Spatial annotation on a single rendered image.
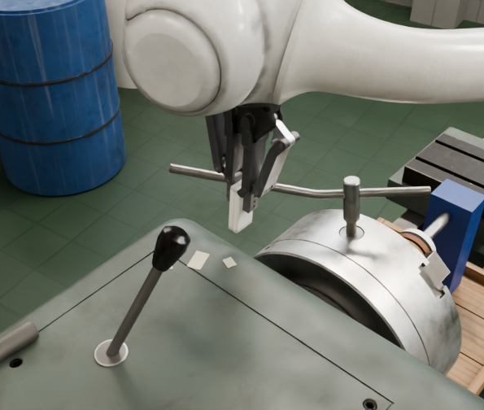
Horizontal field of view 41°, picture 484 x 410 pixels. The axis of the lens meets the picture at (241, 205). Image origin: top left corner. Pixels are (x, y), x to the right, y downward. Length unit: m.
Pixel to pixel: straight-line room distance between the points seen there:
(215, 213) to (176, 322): 2.09
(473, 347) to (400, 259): 0.42
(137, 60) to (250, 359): 0.39
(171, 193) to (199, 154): 0.32
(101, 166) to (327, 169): 1.05
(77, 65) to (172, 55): 2.30
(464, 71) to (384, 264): 0.42
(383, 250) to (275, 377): 0.26
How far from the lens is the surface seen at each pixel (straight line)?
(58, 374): 0.73
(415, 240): 1.08
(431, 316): 0.89
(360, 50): 0.46
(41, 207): 2.99
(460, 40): 0.50
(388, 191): 0.86
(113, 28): 3.61
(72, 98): 2.76
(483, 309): 1.34
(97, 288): 0.80
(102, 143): 2.94
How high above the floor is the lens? 1.83
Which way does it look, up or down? 40 degrees down
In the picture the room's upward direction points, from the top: straight up
